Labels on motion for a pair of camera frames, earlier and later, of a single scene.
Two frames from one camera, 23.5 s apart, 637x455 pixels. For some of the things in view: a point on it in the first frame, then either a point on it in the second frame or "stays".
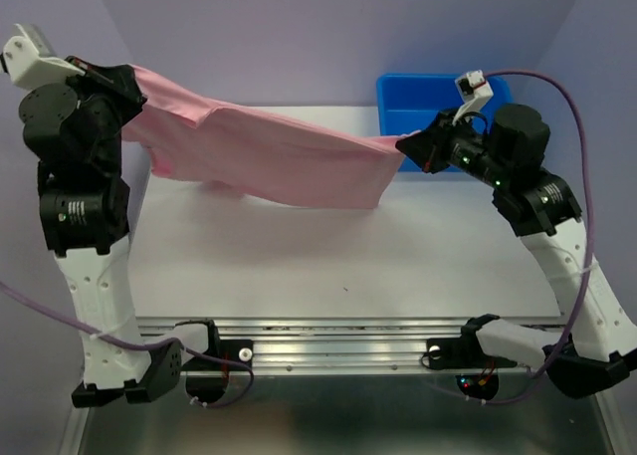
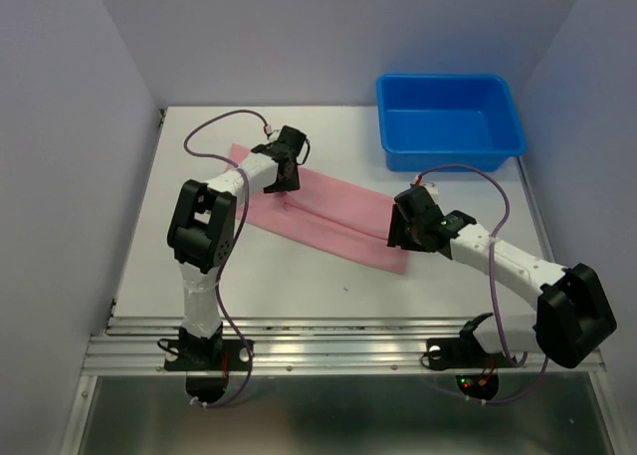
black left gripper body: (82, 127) to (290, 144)
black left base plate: (240, 350) stays
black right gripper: (428, 148) to (396, 232)
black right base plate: (463, 352) stays
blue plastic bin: (409, 103) stays
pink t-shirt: (190, 136) to (330, 213)
